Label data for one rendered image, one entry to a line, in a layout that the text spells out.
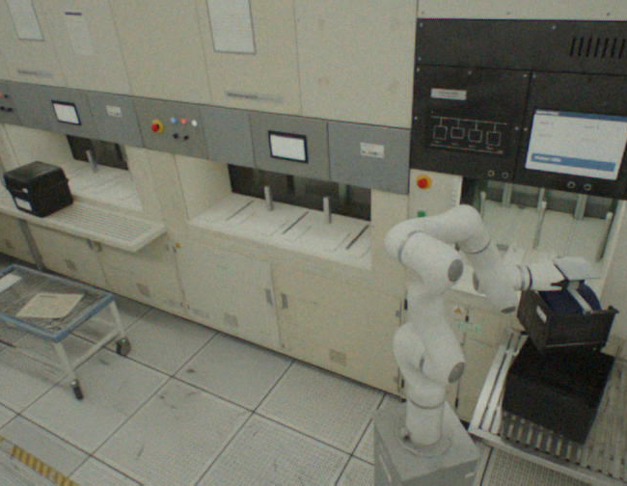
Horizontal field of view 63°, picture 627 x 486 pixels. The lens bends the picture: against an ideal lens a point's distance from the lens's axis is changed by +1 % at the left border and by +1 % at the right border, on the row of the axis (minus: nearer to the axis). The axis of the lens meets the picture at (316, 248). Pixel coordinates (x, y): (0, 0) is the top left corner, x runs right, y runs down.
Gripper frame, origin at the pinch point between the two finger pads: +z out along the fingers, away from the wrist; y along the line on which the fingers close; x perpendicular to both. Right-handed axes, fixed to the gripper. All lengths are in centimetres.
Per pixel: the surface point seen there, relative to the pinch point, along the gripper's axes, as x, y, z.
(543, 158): 26.7, -31.6, 0.1
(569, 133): 36.4, -28.1, 5.3
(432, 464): -49, 29, -50
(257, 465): -126, -32, -116
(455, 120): 37, -49, -26
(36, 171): -19, -178, -244
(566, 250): -37, -68, 40
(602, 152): 31.2, -22.1, 14.3
